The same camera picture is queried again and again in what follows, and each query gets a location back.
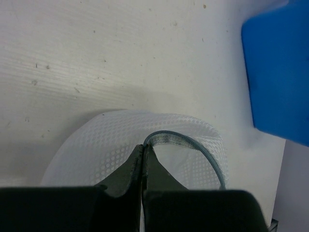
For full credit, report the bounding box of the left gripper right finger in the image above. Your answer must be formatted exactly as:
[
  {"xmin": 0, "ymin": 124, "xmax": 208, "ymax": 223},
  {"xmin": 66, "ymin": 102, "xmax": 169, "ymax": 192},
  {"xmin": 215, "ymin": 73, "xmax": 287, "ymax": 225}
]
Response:
[{"xmin": 142, "ymin": 145, "xmax": 268, "ymax": 232}]

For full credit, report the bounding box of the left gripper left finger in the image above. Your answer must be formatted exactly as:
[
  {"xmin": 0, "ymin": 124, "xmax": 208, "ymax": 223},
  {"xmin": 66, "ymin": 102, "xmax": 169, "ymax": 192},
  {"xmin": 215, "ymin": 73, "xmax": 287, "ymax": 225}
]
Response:
[{"xmin": 0, "ymin": 145, "xmax": 144, "ymax": 232}]

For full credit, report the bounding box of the white mesh laundry bag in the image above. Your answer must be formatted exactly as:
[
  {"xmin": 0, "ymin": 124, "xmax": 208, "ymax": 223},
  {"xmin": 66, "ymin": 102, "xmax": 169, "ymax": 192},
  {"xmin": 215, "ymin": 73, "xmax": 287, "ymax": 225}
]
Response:
[{"xmin": 41, "ymin": 110, "xmax": 228, "ymax": 190}]

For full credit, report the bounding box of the blue plastic tub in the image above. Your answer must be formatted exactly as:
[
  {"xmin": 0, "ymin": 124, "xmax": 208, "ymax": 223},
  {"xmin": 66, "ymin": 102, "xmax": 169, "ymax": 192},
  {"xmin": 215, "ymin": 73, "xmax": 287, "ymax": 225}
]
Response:
[{"xmin": 241, "ymin": 0, "xmax": 309, "ymax": 146}]

